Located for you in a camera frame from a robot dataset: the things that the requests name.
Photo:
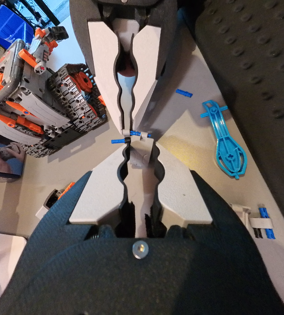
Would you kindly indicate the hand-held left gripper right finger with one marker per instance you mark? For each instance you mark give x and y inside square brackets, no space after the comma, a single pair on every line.
[184,197]

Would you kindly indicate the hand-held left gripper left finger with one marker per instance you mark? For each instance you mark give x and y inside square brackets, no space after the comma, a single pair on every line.
[100,197]

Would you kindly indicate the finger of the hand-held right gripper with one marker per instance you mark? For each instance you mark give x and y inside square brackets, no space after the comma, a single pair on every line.
[147,64]
[102,64]

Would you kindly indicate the small grey orange brick assembly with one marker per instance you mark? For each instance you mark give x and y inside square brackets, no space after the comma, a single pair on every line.
[56,197]

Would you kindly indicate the blue connector pin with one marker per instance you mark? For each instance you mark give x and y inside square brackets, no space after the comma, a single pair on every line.
[184,93]

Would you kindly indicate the light blue paddle piece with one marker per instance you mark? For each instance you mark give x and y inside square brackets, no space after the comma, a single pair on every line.
[228,147]

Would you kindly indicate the blue storage bin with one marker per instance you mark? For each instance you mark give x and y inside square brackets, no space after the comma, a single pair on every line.
[6,27]

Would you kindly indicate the large grey tracked brick vehicle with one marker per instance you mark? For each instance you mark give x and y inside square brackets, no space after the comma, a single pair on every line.
[33,98]

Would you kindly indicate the grey sleeve with blue pins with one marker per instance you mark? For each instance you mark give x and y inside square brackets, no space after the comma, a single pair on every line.
[262,224]

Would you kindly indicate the blue cardboard box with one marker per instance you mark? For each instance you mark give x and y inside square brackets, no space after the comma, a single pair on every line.
[4,157]

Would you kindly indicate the black dimpled foam mat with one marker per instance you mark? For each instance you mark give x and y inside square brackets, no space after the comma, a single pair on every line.
[260,74]

